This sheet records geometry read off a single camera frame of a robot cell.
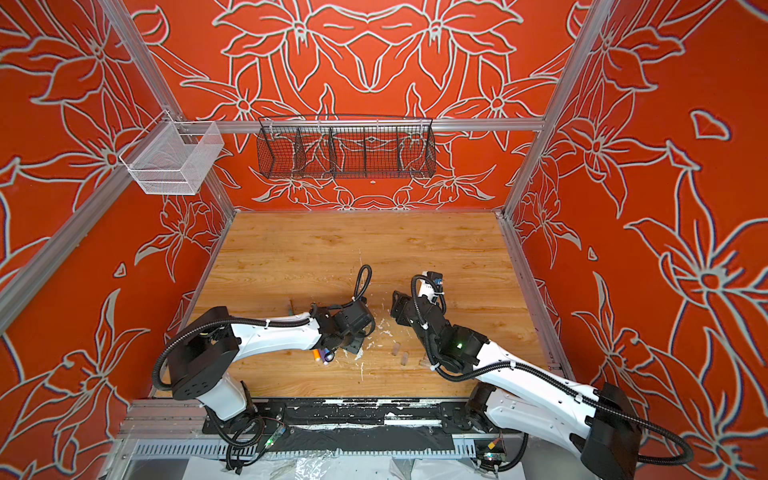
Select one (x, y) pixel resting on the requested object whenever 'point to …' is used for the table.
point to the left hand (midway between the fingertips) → (359, 335)
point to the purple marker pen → (322, 355)
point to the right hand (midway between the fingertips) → (397, 295)
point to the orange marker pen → (316, 354)
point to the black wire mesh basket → (346, 146)
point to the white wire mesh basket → (173, 158)
